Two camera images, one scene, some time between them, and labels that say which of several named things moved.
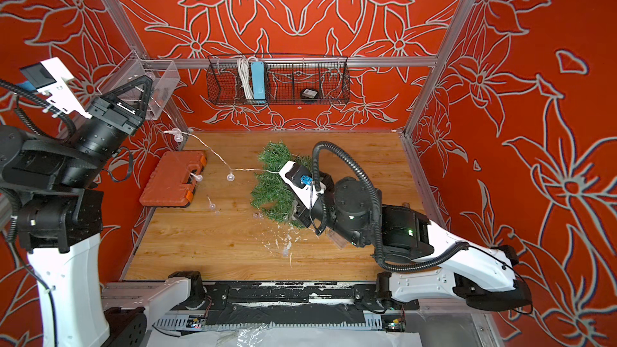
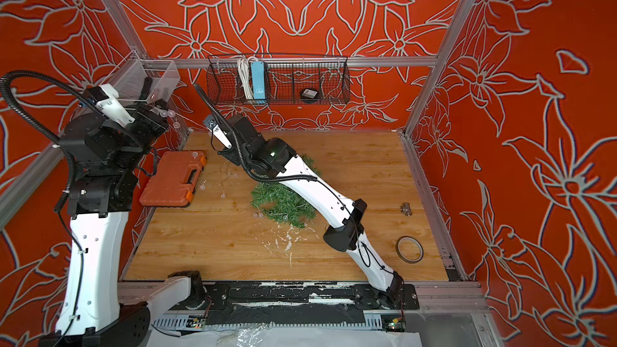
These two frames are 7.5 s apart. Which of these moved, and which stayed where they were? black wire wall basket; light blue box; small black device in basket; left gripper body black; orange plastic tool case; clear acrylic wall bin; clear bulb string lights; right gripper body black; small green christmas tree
Moved: right gripper body black; left gripper body black; clear bulb string lights
Stayed: clear acrylic wall bin; light blue box; small green christmas tree; black wire wall basket; small black device in basket; orange plastic tool case
